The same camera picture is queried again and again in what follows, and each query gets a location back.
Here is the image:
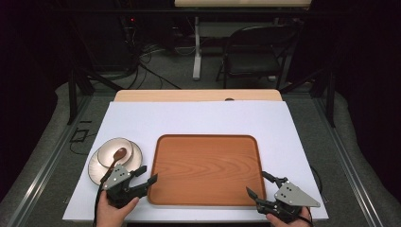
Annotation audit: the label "white table cover board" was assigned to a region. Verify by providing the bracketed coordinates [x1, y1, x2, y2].
[61, 100, 329, 222]

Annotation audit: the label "brown wooden tray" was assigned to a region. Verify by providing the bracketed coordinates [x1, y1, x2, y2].
[147, 133, 268, 208]

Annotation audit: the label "black floor cables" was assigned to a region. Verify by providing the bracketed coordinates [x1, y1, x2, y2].
[125, 37, 183, 91]

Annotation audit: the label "white ribbed plate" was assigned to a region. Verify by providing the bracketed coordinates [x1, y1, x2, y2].
[87, 140, 144, 186]

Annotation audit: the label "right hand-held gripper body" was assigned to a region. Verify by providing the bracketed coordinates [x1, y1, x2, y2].
[255, 178, 322, 224]

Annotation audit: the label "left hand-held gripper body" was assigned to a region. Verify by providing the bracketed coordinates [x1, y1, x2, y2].
[101, 164, 141, 210]

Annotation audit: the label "black floor socket plate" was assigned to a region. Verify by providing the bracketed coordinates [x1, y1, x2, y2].
[69, 128, 90, 144]

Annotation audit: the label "black metal stand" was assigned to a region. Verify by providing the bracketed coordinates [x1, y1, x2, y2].
[279, 66, 337, 128]
[66, 66, 125, 126]

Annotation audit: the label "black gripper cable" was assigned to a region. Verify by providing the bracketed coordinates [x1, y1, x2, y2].
[309, 165, 323, 194]
[93, 183, 106, 227]

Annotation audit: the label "dark computer with red light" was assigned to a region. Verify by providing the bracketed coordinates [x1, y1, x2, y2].
[118, 14, 141, 65]

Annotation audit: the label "brown wooden spoon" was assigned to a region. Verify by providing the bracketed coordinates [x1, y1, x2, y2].
[99, 147, 128, 184]

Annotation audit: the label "person's left hand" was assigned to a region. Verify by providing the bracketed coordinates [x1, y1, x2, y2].
[96, 196, 141, 227]

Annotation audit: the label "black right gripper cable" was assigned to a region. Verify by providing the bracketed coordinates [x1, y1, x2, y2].
[309, 165, 323, 194]

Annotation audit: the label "black folding chair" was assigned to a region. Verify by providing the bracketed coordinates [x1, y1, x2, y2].
[215, 24, 300, 90]

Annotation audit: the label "white desk leg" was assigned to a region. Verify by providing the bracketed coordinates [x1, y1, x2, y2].
[192, 16, 203, 81]

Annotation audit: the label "aluminium floor rail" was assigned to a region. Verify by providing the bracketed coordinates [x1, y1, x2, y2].
[311, 96, 385, 227]
[5, 94, 93, 227]

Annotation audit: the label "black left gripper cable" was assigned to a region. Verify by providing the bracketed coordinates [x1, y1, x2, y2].
[93, 183, 106, 227]

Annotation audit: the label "person's right hand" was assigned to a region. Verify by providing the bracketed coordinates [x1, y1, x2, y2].
[266, 207, 313, 227]

